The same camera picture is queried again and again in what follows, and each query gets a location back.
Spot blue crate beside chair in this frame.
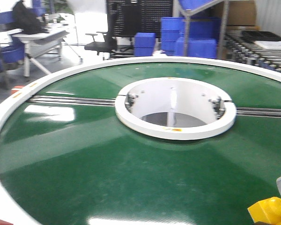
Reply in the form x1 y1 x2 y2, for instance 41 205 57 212
134 32 155 57

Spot roller conveyor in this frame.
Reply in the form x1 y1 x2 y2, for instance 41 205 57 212
225 30 281 73

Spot black tray on conveyor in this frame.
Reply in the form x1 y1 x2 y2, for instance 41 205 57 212
242 30 281 42

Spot white inner ring hub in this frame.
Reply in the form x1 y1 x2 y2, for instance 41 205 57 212
115 77 237 140

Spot white outer turntable rim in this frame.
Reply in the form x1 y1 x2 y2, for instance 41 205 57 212
0 57 281 225

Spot white folding desk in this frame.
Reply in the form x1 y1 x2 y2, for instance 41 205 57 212
11 27 70 81

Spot black pegboard panel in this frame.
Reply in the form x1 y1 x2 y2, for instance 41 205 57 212
105 0 173 38

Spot stacked blue crates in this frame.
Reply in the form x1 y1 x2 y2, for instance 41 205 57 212
160 17 222 59

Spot yellow studded toy brick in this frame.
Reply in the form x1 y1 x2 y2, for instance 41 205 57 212
247 196 281 225

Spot black office chair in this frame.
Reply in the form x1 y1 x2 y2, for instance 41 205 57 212
84 13 118 55

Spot cardboard box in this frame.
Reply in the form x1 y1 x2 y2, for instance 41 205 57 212
213 0 258 30

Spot metal frame rack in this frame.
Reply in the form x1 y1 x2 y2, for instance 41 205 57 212
177 0 230 59

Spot black backpack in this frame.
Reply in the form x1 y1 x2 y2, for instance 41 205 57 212
12 0 43 35

